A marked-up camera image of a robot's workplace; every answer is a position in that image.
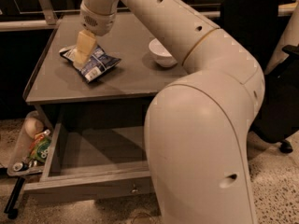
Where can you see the metal drawer knob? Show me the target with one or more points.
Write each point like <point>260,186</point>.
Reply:
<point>134,189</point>

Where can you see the blue chip bag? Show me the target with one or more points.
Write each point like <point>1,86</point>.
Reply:
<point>98,64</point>

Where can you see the beige round ball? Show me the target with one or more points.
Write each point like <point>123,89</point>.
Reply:
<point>33,126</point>

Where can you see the white bowl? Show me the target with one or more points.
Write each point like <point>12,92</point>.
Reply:
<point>160,54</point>

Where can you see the black caster leg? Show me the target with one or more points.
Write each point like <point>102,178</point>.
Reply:
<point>10,210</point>

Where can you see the open grey top drawer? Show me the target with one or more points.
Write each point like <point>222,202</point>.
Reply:
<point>93,164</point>

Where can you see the soda can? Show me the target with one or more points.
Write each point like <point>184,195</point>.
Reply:
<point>20,166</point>

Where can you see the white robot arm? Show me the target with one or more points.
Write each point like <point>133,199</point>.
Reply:
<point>196,128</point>

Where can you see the grey cabinet table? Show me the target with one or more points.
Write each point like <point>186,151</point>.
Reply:
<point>120,66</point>

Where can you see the black office chair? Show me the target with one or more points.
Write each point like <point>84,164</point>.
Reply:
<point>254,24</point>

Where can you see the grey metal rail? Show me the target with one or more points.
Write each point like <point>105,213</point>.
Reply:
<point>46,13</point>

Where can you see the clear plastic side bin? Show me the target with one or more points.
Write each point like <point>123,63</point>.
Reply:
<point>21,150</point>

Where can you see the green snack packet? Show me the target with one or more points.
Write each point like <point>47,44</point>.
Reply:
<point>39,149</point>

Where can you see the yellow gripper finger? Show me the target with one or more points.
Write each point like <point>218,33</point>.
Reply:
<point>86,43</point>

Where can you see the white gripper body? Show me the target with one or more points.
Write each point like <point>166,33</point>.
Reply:
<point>97,21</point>

